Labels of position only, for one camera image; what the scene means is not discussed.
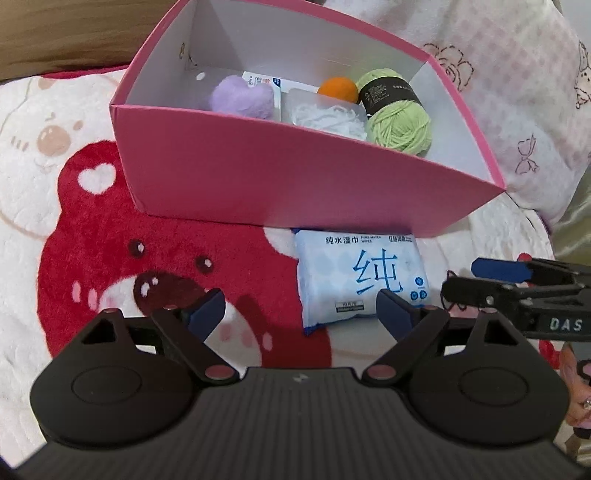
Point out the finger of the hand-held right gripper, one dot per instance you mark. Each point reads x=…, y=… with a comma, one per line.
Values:
x=501, y=269
x=480, y=293

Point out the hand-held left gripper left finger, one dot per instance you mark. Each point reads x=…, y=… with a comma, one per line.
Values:
x=207, y=311

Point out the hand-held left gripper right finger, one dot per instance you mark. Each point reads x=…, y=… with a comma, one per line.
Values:
x=395, y=311

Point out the blue white wet wipes pack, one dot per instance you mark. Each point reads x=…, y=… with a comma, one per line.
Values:
x=337, y=277

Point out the pink cardboard box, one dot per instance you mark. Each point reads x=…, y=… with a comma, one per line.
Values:
x=277, y=184

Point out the green yarn ball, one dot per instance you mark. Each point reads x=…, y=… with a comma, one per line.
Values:
x=399, y=124

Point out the clear bag of white thread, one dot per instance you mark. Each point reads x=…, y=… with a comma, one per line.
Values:
x=323, y=115

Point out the purple plush toy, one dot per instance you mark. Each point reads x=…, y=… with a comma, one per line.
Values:
x=242, y=99

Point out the orange makeup sponge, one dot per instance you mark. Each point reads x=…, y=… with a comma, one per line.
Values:
x=337, y=90

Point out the small white tissue box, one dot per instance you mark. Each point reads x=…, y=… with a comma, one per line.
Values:
x=261, y=81

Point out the person's right hand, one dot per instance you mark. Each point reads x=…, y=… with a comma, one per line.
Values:
x=577, y=397

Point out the cream satin cloth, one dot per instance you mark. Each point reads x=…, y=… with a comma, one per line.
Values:
x=575, y=217

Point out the red bear printed blanket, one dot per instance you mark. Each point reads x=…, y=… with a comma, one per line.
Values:
x=92, y=230

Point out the brown pillow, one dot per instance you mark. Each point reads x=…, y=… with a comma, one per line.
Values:
x=69, y=32

